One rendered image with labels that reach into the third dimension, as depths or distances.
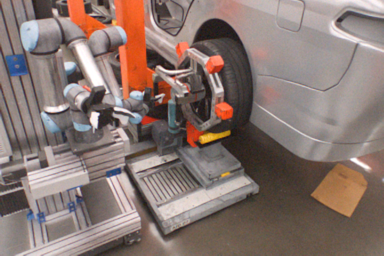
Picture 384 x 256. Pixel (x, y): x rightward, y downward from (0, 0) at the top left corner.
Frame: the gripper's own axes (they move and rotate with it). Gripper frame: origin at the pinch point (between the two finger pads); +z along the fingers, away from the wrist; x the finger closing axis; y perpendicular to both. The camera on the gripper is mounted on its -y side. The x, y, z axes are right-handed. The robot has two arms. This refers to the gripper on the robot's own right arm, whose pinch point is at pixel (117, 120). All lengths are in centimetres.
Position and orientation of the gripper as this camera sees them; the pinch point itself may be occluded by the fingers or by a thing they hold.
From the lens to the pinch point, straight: 109.3
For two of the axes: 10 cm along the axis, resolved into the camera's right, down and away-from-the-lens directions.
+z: 6.9, 3.9, -6.1
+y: -1.3, 9.0, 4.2
